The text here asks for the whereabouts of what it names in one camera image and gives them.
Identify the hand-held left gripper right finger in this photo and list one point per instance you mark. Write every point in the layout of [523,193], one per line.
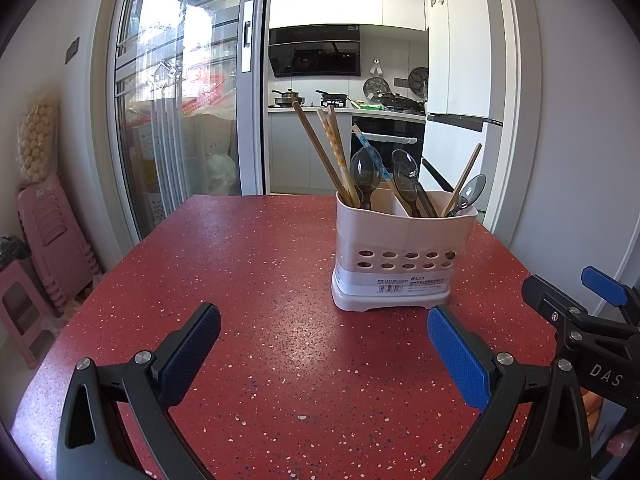
[457,355]

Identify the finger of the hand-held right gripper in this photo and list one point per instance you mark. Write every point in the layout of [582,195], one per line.
[550,300]
[605,282]

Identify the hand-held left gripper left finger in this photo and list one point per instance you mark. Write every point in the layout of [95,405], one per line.
[192,352]

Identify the beige plastic utensil holder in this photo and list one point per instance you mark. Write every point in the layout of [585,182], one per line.
[400,240]

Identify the plain wooden chopstick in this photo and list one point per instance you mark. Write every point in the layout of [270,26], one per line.
[320,152]
[467,170]
[334,152]

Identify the patterned wooden chopstick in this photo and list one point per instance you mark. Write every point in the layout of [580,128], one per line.
[344,152]

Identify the person's right hand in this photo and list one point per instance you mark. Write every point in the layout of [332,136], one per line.
[620,444]

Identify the small pink stool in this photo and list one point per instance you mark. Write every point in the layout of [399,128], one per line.
[25,310]

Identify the stack of pink stools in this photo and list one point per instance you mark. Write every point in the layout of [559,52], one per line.
[60,240]

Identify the black plastic bag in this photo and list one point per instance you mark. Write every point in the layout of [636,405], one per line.
[12,252]

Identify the grey lower kitchen cabinets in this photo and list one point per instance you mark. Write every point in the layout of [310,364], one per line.
[295,160]

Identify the cardboard box behind glass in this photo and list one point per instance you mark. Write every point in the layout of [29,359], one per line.
[210,135]

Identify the black built-in oven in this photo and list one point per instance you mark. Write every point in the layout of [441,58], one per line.
[395,130]

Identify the black wok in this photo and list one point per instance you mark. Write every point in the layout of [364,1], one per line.
[400,102]

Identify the round metal steamer rack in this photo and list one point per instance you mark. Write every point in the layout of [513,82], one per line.
[375,87]
[419,82]

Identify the white refrigerator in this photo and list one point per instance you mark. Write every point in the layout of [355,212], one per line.
[455,60]

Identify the bag of yellow balls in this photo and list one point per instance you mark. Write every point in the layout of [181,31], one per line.
[37,135]

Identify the sliding glass door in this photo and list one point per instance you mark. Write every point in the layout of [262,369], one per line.
[200,85]

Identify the cooking pot with lid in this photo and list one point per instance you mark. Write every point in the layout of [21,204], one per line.
[286,97]

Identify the black frying pan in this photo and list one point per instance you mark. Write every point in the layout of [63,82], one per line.
[332,96]

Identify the black range hood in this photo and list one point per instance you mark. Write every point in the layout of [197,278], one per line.
[315,50]

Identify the dark wall switch plate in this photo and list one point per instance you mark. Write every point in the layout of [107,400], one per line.
[73,50]

